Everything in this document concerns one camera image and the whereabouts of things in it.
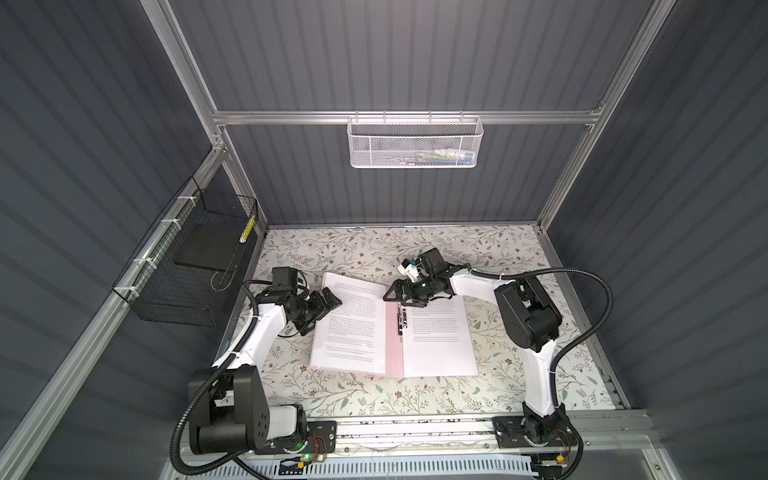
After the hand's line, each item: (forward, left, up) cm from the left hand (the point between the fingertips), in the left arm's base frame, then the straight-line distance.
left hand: (330, 311), depth 86 cm
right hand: (+5, -20, -5) cm, 21 cm away
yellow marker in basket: (+16, +21, +18) cm, 33 cm away
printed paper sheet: (-6, -6, -5) cm, 10 cm away
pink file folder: (-6, -18, -8) cm, 21 cm away
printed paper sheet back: (-6, -32, -10) cm, 34 cm away
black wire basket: (+4, +33, +18) cm, 37 cm away
